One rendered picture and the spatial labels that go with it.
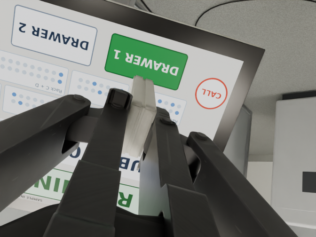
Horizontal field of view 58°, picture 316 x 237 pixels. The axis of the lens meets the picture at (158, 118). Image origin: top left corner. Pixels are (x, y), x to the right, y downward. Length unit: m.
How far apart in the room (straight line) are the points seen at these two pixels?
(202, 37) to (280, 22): 1.48
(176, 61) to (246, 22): 1.48
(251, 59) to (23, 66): 0.27
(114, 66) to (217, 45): 0.13
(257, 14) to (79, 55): 1.48
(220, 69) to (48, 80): 0.21
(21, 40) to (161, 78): 0.17
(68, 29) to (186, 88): 0.16
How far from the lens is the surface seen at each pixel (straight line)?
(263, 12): 1.76
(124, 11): 0.35
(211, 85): 0.36
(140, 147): 0.16
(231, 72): 0.37
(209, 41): 0.35
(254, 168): 4.18
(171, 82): 0.35
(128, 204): 0.43
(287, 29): 1.87
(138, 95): 0.16
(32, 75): 0.38
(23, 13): 0.37
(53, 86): 0.37
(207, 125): 0.38
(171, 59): 0.35
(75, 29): 0.36
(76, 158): 0.40
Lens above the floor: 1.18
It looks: 20 degrees down
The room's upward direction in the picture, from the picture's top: 168 degrees counter-clockwise
